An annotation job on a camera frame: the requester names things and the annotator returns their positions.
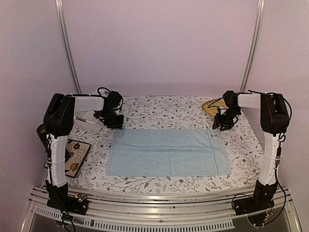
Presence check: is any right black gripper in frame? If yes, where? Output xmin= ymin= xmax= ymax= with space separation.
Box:
xmin=213 ymin=107 xmax=241 ymax=131

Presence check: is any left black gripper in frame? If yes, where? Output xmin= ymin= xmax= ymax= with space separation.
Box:
xmin=103 ymin=110 xmax=125 ymax=129

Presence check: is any dark red towel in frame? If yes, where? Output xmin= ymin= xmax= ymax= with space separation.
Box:
xmin=93 ymin=111 xmax=102 ymax=119

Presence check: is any white perforated plastic basket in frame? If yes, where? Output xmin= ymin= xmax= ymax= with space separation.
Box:
xmin=73 ymin=92 xmax=104 ymax=132

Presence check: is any light blue towel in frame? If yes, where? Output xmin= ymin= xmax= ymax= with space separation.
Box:
xmin=106 ymin=129 xmax=231 ymax=177

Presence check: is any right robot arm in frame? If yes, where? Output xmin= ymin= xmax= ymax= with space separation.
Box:
xmin=213 ymin=90 xmax=292 ymax=211

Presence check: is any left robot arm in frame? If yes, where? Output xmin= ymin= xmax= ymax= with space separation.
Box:
xmin=43 ymin=91 xmax=124 ymax=210

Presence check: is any woven bamboo tray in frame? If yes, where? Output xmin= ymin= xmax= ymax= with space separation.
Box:
xmin=201 ymin=98 xmax=228 ymax=118

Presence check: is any floral square ceramic plate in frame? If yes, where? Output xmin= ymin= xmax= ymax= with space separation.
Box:
xmin=43 ymin=138 xmax=92 ymax=178

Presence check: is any black cylindrical cup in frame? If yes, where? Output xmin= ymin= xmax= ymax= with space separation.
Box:
xmin=36 ymin=124 xmax=48 ymax=150

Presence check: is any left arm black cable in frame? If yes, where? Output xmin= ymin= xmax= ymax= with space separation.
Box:
xmin=97 ymin=87 xmax=112 ymax=97

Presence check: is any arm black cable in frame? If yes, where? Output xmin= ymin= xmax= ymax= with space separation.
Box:
xmin=97 ymin=87 xmax=112 ymax=97
xmin=207 ymin=89 xmax=266 ymax=109

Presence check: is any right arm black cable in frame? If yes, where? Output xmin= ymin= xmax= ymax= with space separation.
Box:
xmin=207 ymin=89 xmax=266 ymax=109

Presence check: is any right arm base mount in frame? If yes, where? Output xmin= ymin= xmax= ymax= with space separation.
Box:
xmin=231 ymin=193 xmax=275 ymax=216

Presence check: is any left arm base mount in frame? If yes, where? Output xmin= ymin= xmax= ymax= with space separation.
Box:
xmin=47 ymin=194 xmax=89 ymax=215

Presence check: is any front aluminium rail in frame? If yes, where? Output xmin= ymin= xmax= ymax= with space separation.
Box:
xmin=21 ymin=186 xmax=300 ymax=232

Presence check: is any right aluminium frame post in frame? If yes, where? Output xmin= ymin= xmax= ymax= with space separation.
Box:
xmin=240 ymin=0 xmax=265 ymax=92

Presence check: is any aluminium frame post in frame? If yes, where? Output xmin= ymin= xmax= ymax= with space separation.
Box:
xmin=55 ymin=0 xmax=82 ymax=94
xmin=240 ymin=0 xmax=265 ymax=92

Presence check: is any left aluminium frame post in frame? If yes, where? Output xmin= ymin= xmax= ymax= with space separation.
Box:
xmin=55 ymin=0 xmax=82 ymax=94

